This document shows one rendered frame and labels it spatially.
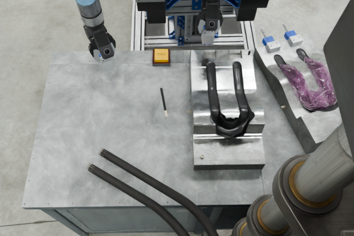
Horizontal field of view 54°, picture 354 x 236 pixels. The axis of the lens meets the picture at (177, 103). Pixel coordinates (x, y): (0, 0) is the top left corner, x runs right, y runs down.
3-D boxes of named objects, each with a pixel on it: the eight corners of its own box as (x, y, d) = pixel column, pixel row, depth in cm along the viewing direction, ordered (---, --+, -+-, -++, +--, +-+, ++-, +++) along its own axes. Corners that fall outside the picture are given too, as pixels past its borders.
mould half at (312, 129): (253, 55, 159) (258, 39, 149) (304, 41, 163) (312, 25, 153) (306, 154, 135) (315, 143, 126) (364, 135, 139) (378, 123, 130)
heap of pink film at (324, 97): (274, 66, 149) (279, 55, 142) (312, 55, 151) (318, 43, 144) (303, 118, 137) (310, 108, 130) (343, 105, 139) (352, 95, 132)
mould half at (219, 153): (189, 62, 157) (190, 43, 145) (247, 61, 157) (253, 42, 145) (193, 170, 132) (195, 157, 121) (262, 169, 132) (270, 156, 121)
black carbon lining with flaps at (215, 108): (204, 64, 148) (206, 50, 139) (242, 64, 148) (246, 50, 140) (209, 140, 131) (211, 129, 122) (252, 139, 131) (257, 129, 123)
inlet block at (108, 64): (92, 49, 147) (89, 41, 143) (103, 45, 149) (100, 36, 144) (104, 71, 142) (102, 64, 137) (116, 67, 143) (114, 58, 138)
